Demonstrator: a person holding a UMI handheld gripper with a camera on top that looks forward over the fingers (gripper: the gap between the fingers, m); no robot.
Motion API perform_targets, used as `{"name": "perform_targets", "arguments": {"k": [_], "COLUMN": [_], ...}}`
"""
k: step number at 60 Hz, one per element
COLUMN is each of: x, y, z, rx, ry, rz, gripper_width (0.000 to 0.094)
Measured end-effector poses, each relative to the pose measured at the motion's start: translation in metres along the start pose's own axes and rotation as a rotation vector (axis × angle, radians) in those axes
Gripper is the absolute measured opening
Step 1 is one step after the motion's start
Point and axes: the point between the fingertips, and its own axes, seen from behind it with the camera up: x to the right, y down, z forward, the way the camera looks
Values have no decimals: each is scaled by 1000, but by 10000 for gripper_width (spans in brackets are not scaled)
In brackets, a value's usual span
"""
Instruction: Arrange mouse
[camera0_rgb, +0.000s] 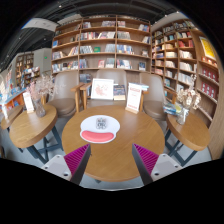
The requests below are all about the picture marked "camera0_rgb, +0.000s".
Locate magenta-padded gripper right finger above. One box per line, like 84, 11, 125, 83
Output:
131, 143, 184, 186

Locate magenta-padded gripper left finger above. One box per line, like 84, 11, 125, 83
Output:
40, 143, 92, 186

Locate transparent computer mouse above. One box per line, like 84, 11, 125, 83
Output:
95, 116, 108, 130

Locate white mouse pad, red wrist rest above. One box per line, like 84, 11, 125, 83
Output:
79, 114, 121, 145

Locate wooden side table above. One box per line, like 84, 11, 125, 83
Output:
164, 111, 212, 168
8, 103, 64, 164

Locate glass vase with dried flowers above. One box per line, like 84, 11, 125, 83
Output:
175, 74, 203, 126
26, 74, 56, 118

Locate stack of colourful books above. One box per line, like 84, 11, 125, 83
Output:
162, 101, 184, 117

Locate white sign on wooden base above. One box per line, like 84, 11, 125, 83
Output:
125, 82, 144, 115

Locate beige leather armchair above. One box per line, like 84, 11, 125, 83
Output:
139, 72, 168, 122
46, 70, 84, 118

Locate dark cover book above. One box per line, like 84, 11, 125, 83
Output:
113, 84, 127, 101

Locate light blue books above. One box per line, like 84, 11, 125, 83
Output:
131, 82, 150, 92

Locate white framed floral picture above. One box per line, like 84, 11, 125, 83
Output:
90, 78, 115, 101

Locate small white card sign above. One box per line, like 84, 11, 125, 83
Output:
22, 90, 35, 114

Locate colourful book display stand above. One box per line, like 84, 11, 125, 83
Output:
0, 87, 28, 111

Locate beige armchair with wooden arms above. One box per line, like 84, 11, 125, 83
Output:
79, 68, 148, 109

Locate distant wooden bookshelf unit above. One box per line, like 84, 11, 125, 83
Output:
14, 51, 41, 88

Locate curved wooden bookshelf unit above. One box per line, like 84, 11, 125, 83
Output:
150, 19, 219, 123

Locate white hanging ceiling sign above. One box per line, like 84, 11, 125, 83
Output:
22, 17, 58, 33

